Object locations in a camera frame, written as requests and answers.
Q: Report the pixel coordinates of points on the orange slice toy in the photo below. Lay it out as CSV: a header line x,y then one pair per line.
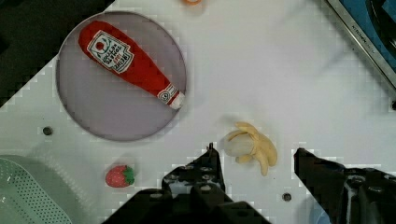
x,y
192,2

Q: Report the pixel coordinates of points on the peeled toy banana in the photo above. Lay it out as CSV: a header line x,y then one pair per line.
x,y
246,143

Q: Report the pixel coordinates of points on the green perforated colander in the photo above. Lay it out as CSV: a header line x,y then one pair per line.
x,y
23,199

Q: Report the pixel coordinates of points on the red toy strawberry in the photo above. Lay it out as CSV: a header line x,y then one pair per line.
x,y
120,176

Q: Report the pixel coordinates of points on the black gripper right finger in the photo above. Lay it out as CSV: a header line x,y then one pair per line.
x,y
348,195

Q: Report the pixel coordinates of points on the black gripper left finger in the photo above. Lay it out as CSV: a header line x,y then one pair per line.
x,y
204,170

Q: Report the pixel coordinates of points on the silver toaster oven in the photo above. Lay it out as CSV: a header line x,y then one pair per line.
x,y
371,24

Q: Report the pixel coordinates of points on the grey round plate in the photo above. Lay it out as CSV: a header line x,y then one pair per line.
x,y
106,105

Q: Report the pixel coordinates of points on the red plush ketchup bottle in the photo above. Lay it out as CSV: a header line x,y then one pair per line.
x,y
114,50

